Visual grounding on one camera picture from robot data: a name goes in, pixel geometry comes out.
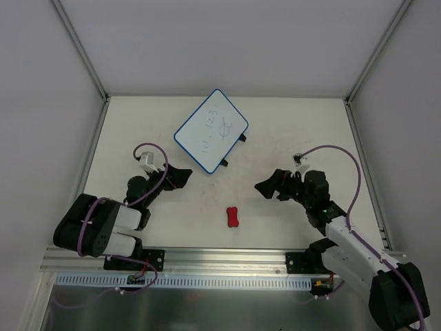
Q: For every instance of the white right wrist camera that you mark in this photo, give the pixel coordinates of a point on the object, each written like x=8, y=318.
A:
x=301, y=164

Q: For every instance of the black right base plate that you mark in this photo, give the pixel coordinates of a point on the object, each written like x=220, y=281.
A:
x=305, y=263

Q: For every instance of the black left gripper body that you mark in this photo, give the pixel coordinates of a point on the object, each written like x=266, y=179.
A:
x=171, y=177

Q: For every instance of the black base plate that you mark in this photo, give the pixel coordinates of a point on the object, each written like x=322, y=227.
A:
x=154, y=257
x=305, y=263

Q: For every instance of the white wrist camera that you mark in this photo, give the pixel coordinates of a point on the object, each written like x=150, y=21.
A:
x=146, y=162
x=301, y=164

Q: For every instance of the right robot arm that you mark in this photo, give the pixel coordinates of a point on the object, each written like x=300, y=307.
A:
x=394, y=291

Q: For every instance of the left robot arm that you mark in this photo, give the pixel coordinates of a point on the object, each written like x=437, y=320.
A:
x=90, y=227

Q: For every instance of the aluminium mounting rail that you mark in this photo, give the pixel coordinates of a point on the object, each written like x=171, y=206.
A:
x=183, y=261

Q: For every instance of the blue framed whiteboard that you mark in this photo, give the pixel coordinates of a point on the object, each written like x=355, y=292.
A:
x=211, y=131

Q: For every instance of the white slotted cable duct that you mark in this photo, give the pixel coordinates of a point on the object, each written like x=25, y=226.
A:
x=185, y=282

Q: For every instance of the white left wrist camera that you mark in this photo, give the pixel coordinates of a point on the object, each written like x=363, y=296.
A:
x=146, y=162

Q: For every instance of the red bone-shaped eraser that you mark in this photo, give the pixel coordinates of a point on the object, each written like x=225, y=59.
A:
x=232, y=217

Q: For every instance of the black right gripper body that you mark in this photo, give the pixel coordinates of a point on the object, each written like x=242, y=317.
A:
x=282, y=185

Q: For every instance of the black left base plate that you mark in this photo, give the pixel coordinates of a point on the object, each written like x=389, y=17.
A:
x=154, y=257

